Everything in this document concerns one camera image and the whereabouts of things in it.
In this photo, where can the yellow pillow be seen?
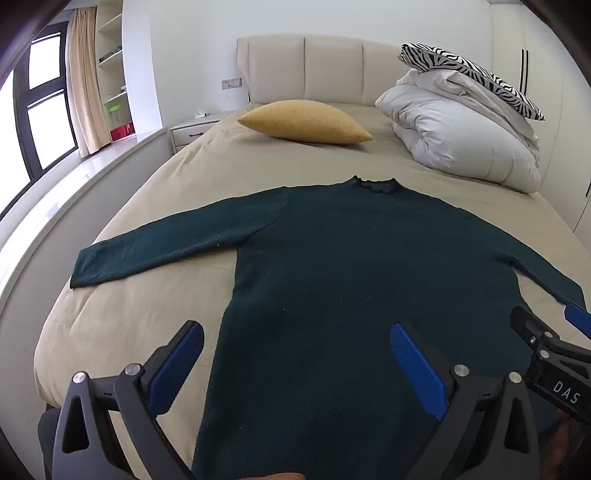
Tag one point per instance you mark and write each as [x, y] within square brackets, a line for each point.
[304, 121]

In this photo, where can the green plastic item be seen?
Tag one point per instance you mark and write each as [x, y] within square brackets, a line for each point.
[114, 113]

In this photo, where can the black framed window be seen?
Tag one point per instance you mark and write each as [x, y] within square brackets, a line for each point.
[44, 106]

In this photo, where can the person's right hand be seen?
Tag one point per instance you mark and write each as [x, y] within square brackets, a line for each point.
[570, 443]

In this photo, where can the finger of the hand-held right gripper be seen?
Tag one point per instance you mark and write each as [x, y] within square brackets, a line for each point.
[579, 316]
[528, 325]

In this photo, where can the white nightstand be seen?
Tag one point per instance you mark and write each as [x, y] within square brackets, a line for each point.
[194, 129]

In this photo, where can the beige curtain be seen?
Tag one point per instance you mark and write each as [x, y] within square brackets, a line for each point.
[85, 87]

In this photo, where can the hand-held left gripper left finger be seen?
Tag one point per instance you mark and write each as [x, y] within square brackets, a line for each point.
[178, 364]

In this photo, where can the bed with beige sheet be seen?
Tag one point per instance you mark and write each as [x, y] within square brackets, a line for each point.
[152, 318]

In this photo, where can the zebra print pillow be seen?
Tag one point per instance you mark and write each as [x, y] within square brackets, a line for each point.
[475, 74]

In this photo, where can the white wardrobe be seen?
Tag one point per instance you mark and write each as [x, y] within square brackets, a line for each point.
[545, 92]

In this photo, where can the white open shelf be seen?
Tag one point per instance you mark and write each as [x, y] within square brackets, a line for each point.
[113, 60]

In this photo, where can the beige padded headboard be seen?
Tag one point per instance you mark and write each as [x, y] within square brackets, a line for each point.
[318, 69]

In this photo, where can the red box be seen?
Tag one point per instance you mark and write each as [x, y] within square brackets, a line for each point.
[122, 132]

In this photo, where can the white window sill bench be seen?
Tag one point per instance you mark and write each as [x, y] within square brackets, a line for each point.
[55, 194]

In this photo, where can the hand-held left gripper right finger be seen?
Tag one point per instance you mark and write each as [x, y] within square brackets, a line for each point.
[415, 369]

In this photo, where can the wall socket panel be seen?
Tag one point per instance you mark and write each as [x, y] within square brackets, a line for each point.
[232, 83]

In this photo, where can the white duvet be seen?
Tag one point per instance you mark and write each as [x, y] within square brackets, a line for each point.
[461, 134]

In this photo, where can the dark green sweater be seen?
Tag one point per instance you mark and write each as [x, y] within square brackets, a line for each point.
[337, 277]

